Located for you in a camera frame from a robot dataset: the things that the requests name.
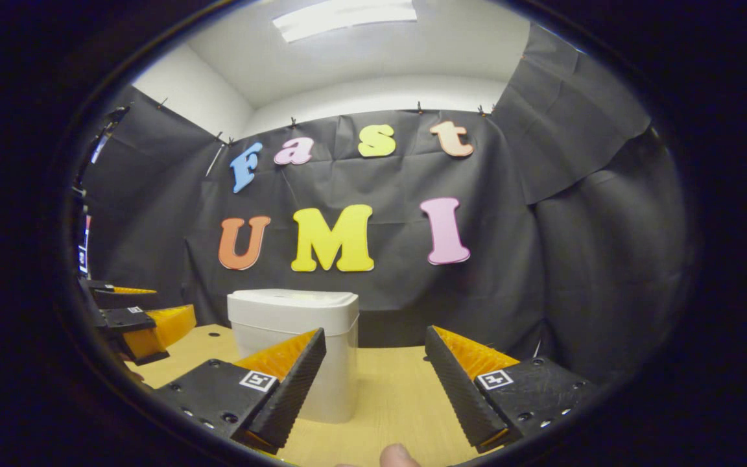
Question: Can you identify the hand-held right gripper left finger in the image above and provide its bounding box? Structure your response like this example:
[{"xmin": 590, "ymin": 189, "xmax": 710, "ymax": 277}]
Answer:
[{"xmin": 153, "ymin": 328, "xmax": 327, "ymax": 455}]

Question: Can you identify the white desktop garbage bin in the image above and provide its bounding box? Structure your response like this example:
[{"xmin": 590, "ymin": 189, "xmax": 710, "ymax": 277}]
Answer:
[{"xmin": 227, "ymin": 289, "xmax": 360, "ymax": 424}]

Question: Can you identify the wooden desktop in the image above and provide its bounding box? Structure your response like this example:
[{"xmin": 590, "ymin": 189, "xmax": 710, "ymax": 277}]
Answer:
[{"xmin": 126, "ymin": 324, "xmax": 582, "ymax": 467}]

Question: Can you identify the black backdrop cloth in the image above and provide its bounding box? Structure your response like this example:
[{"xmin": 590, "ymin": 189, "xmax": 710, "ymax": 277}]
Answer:
[{"xmin": 78, "ymin": 23, "xmax": 695, "ymax": 383}]

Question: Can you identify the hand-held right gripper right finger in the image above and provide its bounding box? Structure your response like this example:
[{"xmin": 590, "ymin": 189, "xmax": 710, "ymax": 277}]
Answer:
[{"xmin": 425, "ymin": 326, "xmax": 598, "ymax": 455}]

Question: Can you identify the ceiling light panel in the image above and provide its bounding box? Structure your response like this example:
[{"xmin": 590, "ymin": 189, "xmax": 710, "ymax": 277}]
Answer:
[{"xmin": 273, "ymin": 0, "xmax": 418, "ymax": 43}]

